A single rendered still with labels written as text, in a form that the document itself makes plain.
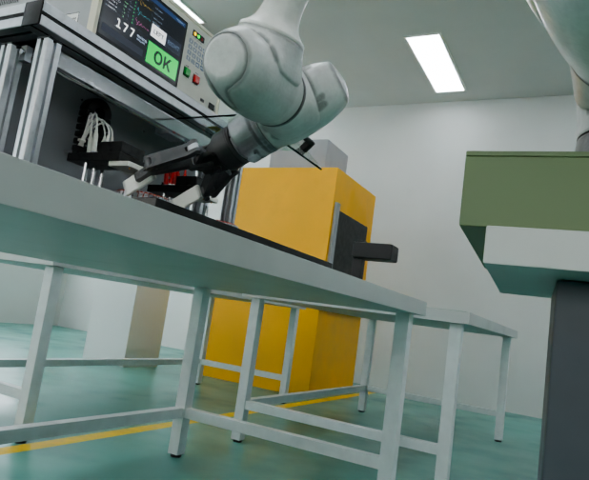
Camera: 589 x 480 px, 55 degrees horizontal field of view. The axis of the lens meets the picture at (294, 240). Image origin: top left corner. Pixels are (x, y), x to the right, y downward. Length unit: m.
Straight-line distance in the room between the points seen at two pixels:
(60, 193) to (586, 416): 0.60
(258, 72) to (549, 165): 0.38
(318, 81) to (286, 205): 4.10
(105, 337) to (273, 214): 1.86
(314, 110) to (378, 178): 5.85
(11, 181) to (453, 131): 6.25
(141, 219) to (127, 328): 4.45
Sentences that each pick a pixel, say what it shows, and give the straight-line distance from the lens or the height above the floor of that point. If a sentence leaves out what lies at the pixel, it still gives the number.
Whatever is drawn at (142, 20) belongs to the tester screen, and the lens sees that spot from 1.37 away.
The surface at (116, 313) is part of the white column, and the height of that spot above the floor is 0.44.
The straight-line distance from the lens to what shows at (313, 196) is 4.91.
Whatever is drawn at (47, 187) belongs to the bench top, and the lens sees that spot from 0.65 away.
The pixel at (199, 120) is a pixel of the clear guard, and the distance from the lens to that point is 1.39.
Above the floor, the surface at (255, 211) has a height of 1.53.
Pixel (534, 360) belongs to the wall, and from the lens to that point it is 6.14.
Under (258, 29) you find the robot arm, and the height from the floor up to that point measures 1.01.
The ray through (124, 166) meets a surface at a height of 0.87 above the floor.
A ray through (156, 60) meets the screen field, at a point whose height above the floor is 1.16.
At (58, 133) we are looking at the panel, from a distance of 1.32.
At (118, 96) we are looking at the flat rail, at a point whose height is 1.02.
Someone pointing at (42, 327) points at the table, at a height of 0.45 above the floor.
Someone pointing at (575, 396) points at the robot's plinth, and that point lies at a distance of 0.66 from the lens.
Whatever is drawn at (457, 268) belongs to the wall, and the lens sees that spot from 6.30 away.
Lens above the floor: 0.63
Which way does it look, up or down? 8 degrees up
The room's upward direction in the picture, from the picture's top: 8 degrees clockwise
